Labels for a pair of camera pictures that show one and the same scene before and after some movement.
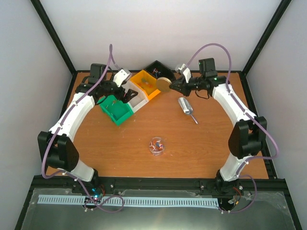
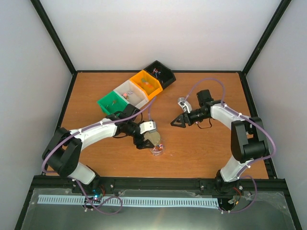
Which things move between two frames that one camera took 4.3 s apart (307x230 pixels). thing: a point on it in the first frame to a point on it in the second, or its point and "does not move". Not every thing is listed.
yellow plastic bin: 147,81 does not move
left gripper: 128,95 to 142,145
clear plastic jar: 157,145 does not move
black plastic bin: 158,70 does not move
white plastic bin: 139,99 does not move
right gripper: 183,88 to 182,117
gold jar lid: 163,84 to 154,137
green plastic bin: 118,110 does not move
